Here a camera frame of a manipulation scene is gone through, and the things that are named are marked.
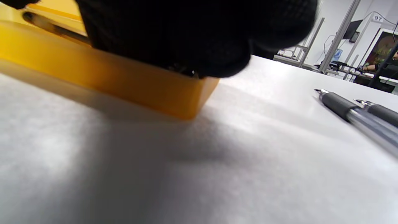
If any person's right hand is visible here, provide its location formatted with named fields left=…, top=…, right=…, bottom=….
left=75, top=0, right=318, bottom=79

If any translucent orange pen case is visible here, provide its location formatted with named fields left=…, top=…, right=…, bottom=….
left=0, top=0, right=220, bottom=120

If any white framed computer monitor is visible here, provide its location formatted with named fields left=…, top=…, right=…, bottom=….
left=362, top=29, right=398, bottom=68

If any black gel pen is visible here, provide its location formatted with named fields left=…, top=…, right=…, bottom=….
left=354, top=99, right=398, bottom=127
left=314, top=89, right=398, bottom=157
left=22, top=12, right=91, bottom=44

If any aluminium frame post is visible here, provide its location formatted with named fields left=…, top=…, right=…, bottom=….
left=319, top=0, right=362, bottom=74

